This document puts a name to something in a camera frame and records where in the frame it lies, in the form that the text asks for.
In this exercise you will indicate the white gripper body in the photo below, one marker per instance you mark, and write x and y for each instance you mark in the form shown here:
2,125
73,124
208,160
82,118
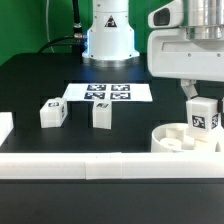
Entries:
170,54

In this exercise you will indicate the white round stool seat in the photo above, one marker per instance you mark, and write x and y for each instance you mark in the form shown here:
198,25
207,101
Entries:
178,137

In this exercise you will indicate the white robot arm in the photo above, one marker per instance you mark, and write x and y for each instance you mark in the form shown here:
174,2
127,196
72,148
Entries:
111,40

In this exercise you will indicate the white marker sheet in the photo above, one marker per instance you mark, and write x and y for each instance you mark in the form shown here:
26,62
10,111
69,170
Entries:
115,92

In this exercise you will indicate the white front fence bar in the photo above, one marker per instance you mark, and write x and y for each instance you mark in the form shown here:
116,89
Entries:
93,166

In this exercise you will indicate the white fence bar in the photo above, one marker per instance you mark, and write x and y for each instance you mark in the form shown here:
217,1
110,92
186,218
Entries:
93,166
6,125

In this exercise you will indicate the white left fence bar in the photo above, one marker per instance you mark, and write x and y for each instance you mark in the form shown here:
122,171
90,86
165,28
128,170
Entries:
6,125

